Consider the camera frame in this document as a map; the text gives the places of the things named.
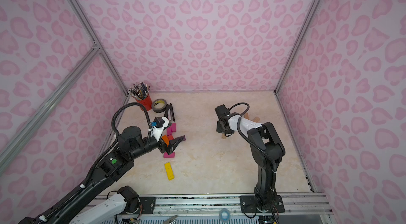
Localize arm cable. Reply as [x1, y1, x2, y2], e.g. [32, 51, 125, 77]
[228, 102, 278, 174]
[110, 102, 152, 136]

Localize bundle of coloured pencils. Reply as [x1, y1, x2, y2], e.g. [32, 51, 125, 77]
[128, 82, 150, 100]

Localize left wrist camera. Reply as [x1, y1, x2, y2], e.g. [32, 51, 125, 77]
[151, 117, 170, 142]

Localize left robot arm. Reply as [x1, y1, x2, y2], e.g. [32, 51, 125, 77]
[20, 126, 186, 224]

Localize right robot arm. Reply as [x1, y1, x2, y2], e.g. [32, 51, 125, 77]
[215, 102, 285, 213]

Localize black stapler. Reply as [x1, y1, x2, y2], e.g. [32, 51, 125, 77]
[165, 103, 176, 122]

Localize orange block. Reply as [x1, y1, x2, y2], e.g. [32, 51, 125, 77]
[162, 135, 170, 146]

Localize red pencil cup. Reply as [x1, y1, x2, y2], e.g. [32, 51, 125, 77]
[136, 94, 152, 111]

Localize magenta block lower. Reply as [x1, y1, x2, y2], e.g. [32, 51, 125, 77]
[163, 152, 176, 158]

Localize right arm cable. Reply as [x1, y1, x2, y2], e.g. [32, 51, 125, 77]
[228, 102, 278, 174]

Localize black tape roll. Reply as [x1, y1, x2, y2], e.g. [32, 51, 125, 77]
[151, 98, 168, 113]

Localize magenta block upper right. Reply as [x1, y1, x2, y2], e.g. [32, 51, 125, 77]
[171, 123, 177, 133]

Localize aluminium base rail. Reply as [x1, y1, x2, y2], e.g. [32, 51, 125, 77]
[85, 192, 334, 224]

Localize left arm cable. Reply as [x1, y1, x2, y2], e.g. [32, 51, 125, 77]
[110, 102, 152, 136]

